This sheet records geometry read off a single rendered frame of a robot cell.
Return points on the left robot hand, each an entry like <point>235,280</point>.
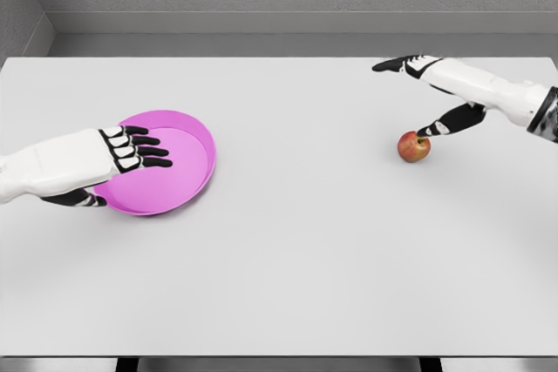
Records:
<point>83,158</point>

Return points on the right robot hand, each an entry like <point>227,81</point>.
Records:
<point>453,80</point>

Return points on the red apple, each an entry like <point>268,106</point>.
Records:
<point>412,146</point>

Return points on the pink round plate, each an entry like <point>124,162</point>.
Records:
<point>174,163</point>

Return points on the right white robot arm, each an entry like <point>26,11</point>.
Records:
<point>525,104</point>

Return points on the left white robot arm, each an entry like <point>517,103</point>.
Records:
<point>22,173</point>

